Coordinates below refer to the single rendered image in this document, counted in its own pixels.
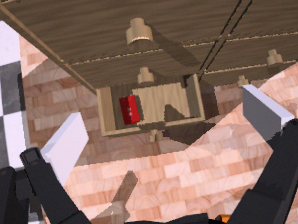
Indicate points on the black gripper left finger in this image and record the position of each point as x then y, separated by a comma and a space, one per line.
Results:
60, 153

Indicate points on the light wooden chest of drawers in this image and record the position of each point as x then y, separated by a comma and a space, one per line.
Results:
22, 30

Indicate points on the orange nine-volt battery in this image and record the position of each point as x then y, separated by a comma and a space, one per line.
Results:
224, 217

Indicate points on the brown wooden drawer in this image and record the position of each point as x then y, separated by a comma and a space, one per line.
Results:
267, 15
240, 75
75, 29
166, 100
255, 49
143, 66

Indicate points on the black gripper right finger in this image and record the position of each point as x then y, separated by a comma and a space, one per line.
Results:
270, 200

